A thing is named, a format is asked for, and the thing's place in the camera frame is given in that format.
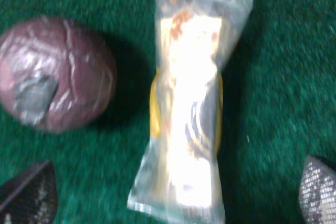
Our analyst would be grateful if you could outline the dark purple round fruit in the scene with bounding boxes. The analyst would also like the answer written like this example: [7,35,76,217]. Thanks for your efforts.
[1,16,117,133]

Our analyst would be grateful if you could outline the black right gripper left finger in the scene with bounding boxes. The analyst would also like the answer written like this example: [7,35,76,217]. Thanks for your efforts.
[1,160,57,224]

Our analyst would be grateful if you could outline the green felt table cover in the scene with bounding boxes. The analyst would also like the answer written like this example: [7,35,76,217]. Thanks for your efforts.
[1,0,335,223]

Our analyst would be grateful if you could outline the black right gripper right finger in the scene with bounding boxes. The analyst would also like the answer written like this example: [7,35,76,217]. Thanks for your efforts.
[299,155,335,224]

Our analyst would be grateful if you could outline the snack packet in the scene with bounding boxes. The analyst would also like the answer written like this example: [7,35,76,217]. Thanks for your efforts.
[127,0,254,223]

